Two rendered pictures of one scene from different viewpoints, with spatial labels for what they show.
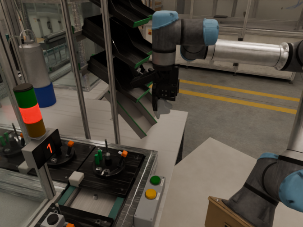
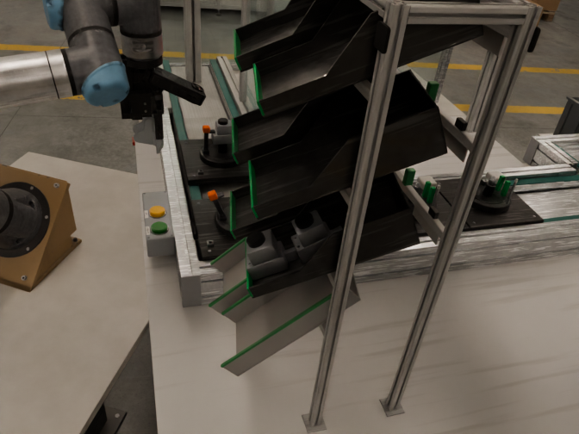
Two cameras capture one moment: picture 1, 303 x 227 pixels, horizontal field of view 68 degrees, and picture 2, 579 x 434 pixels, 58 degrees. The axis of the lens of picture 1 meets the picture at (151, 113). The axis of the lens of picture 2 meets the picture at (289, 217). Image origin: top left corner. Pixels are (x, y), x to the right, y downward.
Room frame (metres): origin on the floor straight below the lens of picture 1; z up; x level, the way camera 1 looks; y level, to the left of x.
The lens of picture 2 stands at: (1.67, -0.32, 1.80)
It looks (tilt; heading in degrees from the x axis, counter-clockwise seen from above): 36 degrees down; 146
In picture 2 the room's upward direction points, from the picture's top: 6 degrees clockwise
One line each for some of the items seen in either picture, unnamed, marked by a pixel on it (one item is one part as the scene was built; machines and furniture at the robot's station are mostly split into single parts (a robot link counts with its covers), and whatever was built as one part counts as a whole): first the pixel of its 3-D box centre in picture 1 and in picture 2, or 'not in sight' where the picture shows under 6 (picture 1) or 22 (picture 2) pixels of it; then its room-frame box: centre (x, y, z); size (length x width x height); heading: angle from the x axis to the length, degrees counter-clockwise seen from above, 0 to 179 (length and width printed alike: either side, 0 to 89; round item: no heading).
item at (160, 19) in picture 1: (165, 31); (136, 1); (0.71, -0.04, 1.53); 0.09 x 0.08 x 0.11; 88
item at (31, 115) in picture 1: (30, 111); not in sight; (0.56, 0.35, 1.33); 0.05 x 0.05 x 0.05
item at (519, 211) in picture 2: not in sight; (489, 187); (0.91, 0.89, 1.01); 0.24 x 0.24 x 0.13; 75
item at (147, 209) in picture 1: (150, 199); (158, 221); (0.58, 0.00, 0.93); 0.21 x 0.07 x 0.06; 165
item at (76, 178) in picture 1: (107, 159); (243, 208); (0.72, 0.18, 1.01); 0.24 x 0.24 x 0.13; 75
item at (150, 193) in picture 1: (150, 194); (157, 213); (0.58, 0.00, 0.96); 0.04 x 0.04 x 0.02
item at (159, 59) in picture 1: (163, 56); (142, 45); (0.71, -0.04, 1.45); 0.08 x 0.08 x 0.05
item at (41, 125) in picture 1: (35, 126); not in sight; (0.56, 0.35, 1.28); 0.05 x 0.05 x 0.05
